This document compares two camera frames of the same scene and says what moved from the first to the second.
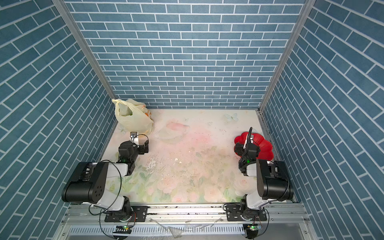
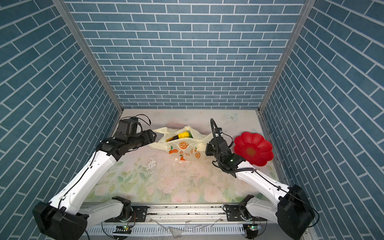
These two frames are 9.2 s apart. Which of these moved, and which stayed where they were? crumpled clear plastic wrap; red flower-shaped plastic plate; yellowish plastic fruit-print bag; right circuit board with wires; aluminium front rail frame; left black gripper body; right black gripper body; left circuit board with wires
Moved: right black gripper body; yellowish plastic fruit-print bag; left black gripper body
Stayed: crumpled clear plastic wrap; right circuit board with wires; red flower-shaped plastic plate; left circuit board with wires; aluminium front rail frame
